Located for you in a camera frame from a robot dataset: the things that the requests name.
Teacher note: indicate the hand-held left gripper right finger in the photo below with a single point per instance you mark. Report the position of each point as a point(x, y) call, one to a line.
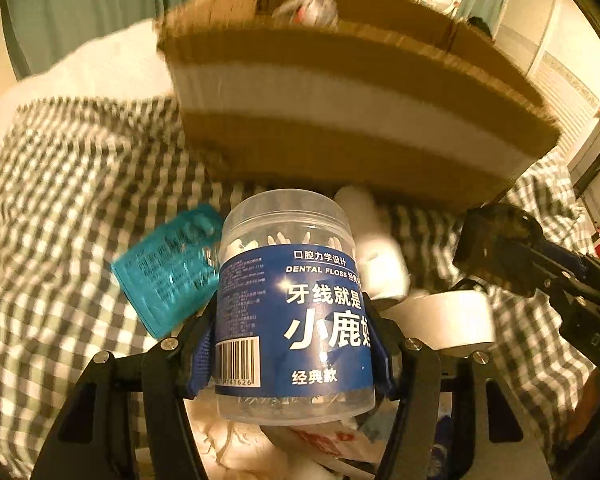
point(386, 360)

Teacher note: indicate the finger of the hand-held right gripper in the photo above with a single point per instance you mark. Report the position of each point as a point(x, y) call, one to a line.
point(580, 266)
point(540, 285)

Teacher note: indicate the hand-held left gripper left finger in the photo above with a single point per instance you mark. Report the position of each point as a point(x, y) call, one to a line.
point(201, 360)

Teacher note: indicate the black glossy object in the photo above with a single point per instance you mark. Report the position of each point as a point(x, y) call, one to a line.
point(495, 240)

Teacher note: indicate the clear jar with blue label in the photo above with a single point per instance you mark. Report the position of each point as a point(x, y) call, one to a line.
point(290, 310)

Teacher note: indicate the cardboard box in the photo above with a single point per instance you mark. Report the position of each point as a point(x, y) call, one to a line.
point(355, 110)

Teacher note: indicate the white tape roll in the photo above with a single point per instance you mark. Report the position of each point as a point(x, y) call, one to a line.
point(455, 320)

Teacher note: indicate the white crumpled tissue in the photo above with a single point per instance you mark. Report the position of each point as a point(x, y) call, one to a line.
point(230, 435)

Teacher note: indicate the teal foil packet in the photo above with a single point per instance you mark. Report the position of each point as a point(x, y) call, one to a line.
point(165, 270)

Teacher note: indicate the red and white packet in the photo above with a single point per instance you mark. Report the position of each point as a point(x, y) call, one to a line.
point(325, 437)

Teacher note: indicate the white plastic bottle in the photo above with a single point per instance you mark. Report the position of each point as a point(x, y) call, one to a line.
point(375, 255)

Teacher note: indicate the checked blanket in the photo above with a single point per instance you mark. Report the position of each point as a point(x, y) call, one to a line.
point(70, 210)

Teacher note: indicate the white wardrobe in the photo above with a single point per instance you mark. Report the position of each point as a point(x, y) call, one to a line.
point(565, 60)

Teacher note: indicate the black bag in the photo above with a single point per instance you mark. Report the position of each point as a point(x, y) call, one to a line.
point(480, 27)

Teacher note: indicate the clear plastic bag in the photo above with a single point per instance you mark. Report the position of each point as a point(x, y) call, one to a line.
point(307, 7)

